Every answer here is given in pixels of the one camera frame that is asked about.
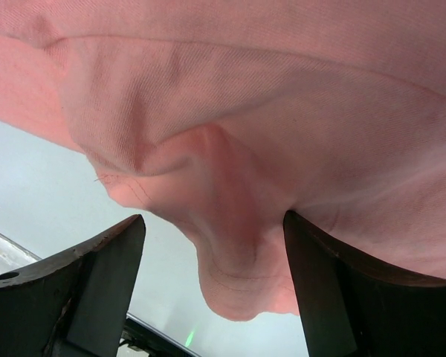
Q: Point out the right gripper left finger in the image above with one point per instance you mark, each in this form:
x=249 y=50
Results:
x=73 y=303

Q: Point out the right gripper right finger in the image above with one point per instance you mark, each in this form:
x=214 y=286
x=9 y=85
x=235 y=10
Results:
x=353 y=304

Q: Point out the pink t-shirt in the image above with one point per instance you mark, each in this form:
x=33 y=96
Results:
x=221 y=116

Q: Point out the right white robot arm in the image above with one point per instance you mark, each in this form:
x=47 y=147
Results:
x=152 y=342

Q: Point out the aluminium table edge rail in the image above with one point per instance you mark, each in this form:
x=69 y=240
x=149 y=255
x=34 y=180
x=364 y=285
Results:
x=13 y=256

